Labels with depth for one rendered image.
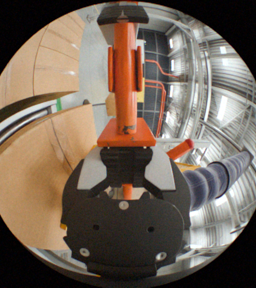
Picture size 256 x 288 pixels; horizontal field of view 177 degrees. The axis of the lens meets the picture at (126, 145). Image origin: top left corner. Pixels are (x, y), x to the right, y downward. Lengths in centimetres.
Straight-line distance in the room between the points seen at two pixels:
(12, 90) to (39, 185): 52
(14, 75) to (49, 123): 52
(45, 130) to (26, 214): 13
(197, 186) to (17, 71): 96
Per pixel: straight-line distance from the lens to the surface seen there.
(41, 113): 63
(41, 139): 15
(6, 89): 59
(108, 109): 188
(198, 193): 35
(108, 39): 15
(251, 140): 523
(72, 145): 21
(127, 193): 19
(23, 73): 65
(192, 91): 590
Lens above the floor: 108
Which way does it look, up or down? 1 degrees down
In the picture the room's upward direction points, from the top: 90 degrees clockwise
